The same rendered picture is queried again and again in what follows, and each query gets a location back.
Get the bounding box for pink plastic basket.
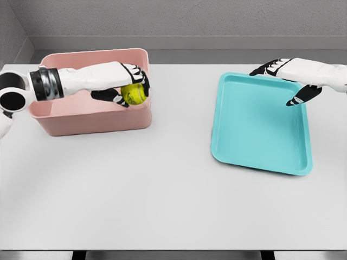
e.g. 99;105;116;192
28;48;152;137

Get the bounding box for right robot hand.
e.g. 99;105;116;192
249;57;323;107

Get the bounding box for yellow tennis ball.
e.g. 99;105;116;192
120;83;148;106

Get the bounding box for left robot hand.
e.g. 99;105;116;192
87;61;151;108

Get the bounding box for blue plastic tray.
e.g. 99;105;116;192
210;71;313;177

